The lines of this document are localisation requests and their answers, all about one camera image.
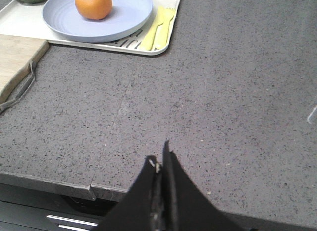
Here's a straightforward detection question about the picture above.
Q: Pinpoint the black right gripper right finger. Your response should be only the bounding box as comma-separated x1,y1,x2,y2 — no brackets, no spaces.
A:
162,140,255,231

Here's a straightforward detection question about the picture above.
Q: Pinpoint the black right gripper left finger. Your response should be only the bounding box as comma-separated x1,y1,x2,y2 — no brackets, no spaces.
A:
98,155,162,231

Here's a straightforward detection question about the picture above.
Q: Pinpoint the light blue plate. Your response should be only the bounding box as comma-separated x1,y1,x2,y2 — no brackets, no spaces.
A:
42,0,153,43

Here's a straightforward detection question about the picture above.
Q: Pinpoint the orange fruit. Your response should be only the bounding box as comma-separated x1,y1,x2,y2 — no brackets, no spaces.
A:
75,0,113,20

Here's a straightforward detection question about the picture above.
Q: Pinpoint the white rectangular tray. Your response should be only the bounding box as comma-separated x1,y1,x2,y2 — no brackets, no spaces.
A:
0,0,180,56

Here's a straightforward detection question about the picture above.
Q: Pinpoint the yellow plastic knife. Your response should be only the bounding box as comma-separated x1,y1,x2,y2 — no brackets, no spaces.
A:
138,6,164,51

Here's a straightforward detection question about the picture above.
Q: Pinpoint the yellow plastic fork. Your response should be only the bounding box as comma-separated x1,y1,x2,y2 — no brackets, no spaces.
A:
152,7,176,50

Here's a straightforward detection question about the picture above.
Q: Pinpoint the wooden cutting board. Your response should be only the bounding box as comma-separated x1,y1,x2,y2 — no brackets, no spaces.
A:
0,34,49,103

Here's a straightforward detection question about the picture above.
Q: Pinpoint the silver drawer handle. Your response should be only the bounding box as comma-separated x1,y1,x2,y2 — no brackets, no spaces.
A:
46,215,98,231

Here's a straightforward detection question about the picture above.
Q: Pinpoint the metal cutting board handle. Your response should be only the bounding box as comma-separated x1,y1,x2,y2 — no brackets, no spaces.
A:
0,61,37,114

